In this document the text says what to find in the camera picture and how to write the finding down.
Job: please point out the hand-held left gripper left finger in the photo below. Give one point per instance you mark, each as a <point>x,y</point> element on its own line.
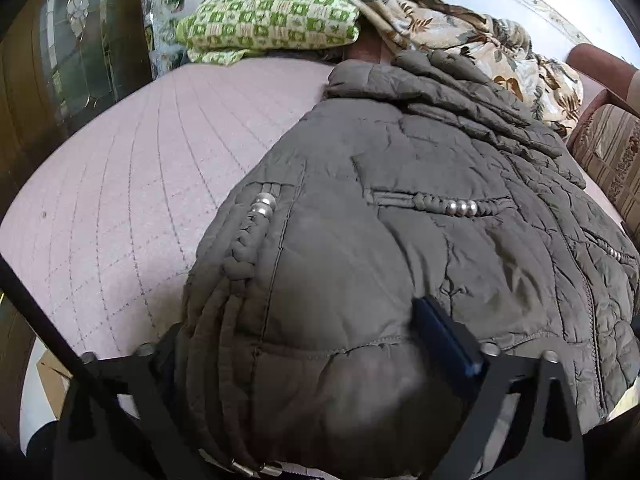
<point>145,400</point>

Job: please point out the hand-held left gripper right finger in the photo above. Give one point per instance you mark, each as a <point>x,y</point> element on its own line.
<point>445,335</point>

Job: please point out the grey-brown hooded puffer jacket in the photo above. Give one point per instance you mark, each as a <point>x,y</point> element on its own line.
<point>375,260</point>

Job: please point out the cardboard box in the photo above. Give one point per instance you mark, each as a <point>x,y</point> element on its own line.
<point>52,385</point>

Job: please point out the black slanted rod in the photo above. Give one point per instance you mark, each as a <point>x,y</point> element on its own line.
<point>40,315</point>

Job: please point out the pink quilted bed sheet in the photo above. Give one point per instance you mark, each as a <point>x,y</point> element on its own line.
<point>125,185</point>

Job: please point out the striped brown armchair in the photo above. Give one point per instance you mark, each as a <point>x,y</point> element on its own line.
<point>615,160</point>

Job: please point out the floral leaf print blanket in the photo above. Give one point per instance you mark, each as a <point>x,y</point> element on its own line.
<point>500,40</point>

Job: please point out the reddish upholstered headboard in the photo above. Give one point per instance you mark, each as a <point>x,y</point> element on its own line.
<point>595,65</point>

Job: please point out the wooden cabinet with glass door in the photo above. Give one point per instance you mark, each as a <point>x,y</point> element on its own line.
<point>75,50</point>

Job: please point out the green white patterned pillow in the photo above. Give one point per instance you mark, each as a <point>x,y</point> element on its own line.
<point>270,20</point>

